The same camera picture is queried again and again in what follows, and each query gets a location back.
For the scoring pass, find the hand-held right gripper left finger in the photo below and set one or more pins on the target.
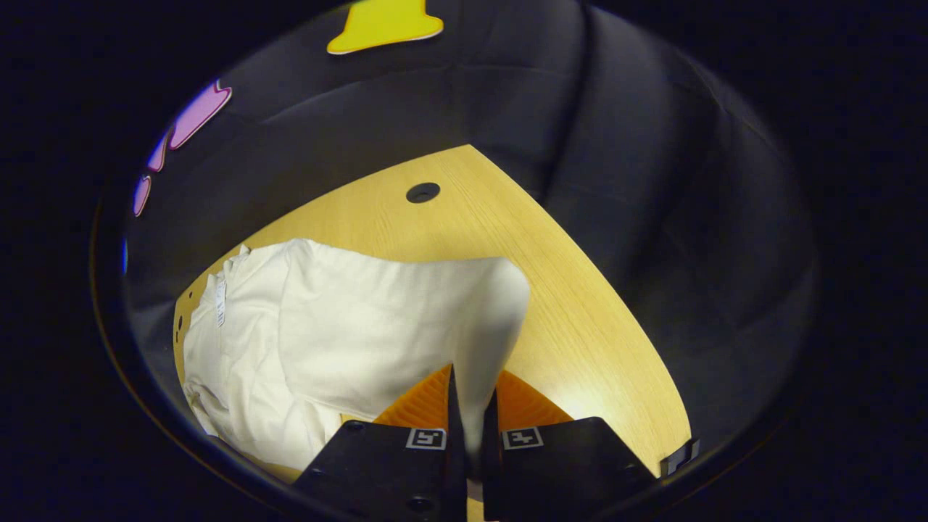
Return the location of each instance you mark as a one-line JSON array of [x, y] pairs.
[[455, 449]]

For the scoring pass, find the black backdrop cloth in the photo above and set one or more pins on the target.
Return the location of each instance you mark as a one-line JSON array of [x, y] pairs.
[[652, 181]]

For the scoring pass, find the black bracket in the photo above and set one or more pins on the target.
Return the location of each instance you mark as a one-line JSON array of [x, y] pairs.
[[678, 457]]

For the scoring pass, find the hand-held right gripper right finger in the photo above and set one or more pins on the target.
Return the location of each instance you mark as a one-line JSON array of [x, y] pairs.
[[491, 449]]

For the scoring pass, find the white sweatshirt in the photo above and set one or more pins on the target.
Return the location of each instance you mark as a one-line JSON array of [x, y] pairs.
[[362, 326]]

